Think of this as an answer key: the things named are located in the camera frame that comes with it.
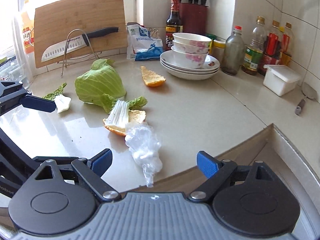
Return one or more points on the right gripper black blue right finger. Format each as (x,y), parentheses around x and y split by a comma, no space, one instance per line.
(248,200)

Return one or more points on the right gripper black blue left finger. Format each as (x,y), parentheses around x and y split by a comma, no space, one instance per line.
(62,195)

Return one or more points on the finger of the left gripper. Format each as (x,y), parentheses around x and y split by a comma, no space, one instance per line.
(36,103)

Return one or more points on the small cabbage leaf piece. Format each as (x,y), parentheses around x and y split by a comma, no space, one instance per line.
(62,102)

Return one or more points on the white-stemmed cabbage leaf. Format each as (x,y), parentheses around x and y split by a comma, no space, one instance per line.
(118,110)

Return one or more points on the clear plastic bag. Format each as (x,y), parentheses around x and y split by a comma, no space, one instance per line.
(144,147)

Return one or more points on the clear glass jar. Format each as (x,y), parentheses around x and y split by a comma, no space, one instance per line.
(11,70)

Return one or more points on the orange label oil jug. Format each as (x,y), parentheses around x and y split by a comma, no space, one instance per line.
(26,20)

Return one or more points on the green cabbage half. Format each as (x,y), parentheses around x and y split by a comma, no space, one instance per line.
(101,79)

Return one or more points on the bamboo cutting board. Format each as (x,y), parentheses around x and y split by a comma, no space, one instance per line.
(53,23)

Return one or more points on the near orange peel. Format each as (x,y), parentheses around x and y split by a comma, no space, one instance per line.
(135,116)

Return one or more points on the orange peel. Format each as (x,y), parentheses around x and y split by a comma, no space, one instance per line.
(151,79)
(135,116)

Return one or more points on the white plastic lidded box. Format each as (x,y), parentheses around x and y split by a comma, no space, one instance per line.
(280,79)

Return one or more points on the blue white salt bag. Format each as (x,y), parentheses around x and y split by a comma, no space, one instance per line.
(143,44)

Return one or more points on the far orange peel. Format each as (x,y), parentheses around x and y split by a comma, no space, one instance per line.
(151,79)

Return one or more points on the oil bottle green label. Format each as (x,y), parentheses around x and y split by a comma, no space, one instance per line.
(254,51)

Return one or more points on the middle white plate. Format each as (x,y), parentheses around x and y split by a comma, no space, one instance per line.
(189,71)

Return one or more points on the white plate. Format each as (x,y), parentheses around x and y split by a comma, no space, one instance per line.
(189,71)
(188,76)
(210,63)

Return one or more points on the top white plate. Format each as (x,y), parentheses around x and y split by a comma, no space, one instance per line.
(210,63)

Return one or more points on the amber bottle far right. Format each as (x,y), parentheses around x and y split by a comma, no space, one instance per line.
(286,44)

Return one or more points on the grey glass bottle red cap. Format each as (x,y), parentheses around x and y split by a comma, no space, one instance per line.
(234,52)

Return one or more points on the red label sauce bottle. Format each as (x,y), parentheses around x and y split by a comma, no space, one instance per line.
(272,48)

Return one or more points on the bottom white plate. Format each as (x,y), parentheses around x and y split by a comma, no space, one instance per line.
(188,76)

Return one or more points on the bottom floral white bowl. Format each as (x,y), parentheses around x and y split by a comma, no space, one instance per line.
(188,60)

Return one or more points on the floral white bowl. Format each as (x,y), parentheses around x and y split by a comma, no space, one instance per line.
(189,49)
(192,39)
(188,60)

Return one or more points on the yellow lid jar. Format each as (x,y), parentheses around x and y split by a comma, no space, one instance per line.
(218,49)

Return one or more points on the middle floral white bowl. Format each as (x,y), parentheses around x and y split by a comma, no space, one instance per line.
(189,49)

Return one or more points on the dark soy sauce bottle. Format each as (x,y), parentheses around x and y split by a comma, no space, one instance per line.
(173,24)

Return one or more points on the top floral white bowl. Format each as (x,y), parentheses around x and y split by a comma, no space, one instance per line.
(192,39)

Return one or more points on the dark red knife block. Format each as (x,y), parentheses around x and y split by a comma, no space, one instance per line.
(194,18)

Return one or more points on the black-handled santoku knife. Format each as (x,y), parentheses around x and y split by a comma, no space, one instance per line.
(75,43)

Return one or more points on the metal spatula grey handle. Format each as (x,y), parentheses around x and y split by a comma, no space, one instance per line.
(309,93)

